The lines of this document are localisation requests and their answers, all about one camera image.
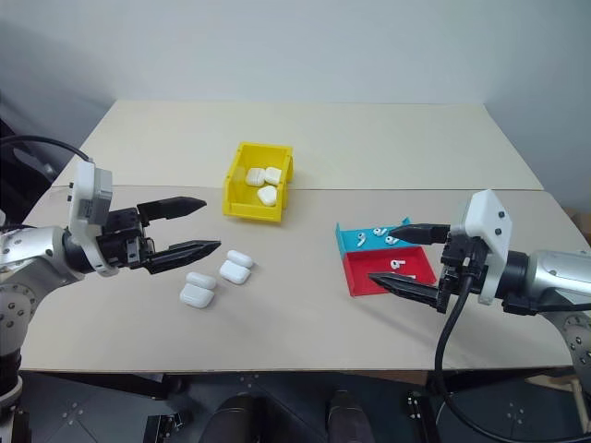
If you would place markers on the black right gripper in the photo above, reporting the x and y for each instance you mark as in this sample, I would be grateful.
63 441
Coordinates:
461 272

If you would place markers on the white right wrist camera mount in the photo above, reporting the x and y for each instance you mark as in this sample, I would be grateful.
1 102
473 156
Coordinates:
487 221

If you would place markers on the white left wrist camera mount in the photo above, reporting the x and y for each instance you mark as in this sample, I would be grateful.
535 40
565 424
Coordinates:
90 194

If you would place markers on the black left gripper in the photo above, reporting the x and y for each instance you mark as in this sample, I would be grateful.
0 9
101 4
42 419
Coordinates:
121 237

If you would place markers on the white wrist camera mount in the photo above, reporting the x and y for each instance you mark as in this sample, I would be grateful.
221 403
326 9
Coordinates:
487 221
90 194

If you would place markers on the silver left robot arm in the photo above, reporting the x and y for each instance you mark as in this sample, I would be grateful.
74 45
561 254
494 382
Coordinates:
27 249

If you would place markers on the dark rounded shape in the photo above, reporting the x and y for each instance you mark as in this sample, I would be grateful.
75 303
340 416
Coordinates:
235 417
346 415

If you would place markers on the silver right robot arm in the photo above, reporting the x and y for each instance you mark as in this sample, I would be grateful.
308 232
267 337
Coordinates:
549 277

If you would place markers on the blue plastic tray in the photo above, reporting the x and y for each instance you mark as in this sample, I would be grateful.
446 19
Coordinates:
346 241

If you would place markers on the red plastic tray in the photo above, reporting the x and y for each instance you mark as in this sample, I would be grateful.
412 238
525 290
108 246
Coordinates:
369 265

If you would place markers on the yellow plastic bin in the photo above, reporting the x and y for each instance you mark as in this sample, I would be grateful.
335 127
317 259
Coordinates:
240 203

